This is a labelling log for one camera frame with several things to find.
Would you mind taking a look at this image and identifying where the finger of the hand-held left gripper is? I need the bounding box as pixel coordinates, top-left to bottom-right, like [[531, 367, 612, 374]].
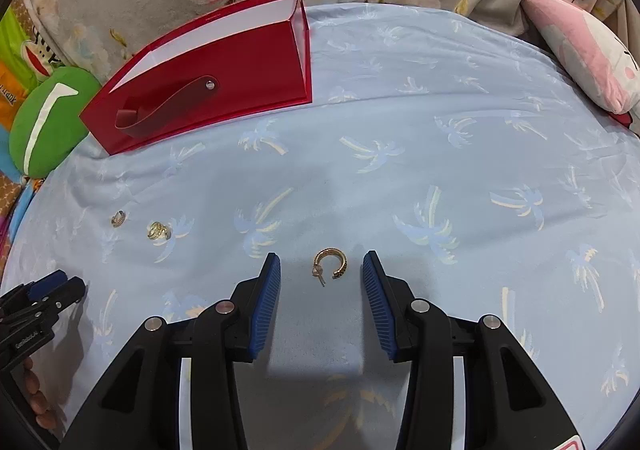
[[27, 270, 68, 302], [36, 276, 87, 317]]

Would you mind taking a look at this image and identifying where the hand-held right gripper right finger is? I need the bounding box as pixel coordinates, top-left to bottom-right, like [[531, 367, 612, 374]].
[[361, 250, 583, 450]]

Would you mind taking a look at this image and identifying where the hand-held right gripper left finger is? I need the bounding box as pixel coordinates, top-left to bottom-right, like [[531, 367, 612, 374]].
[[62, 252, 282, 450]]

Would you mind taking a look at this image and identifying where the gold hoop ring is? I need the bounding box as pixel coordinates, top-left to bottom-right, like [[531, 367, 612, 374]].
[[312, 247, 348, 287]]

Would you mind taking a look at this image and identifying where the red box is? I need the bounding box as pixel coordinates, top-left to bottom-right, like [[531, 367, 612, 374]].
[[79, 0, 314, 156]]

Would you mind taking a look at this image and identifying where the brown patterned cloth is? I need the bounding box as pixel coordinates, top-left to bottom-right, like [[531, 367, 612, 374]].
[[0, 175, 36, 231]]

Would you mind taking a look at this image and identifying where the green round cushion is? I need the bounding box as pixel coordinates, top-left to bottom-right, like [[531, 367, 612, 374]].
[[9, 66, 103, 178]]

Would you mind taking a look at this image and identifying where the colourful striped cartoon cloth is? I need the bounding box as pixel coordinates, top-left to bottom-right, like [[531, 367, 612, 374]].
[[0, 5, 68, 151]]

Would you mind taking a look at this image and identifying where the pink cartoon cushion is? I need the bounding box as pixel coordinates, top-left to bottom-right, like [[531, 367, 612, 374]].
[[522, 0, 640, 136]]

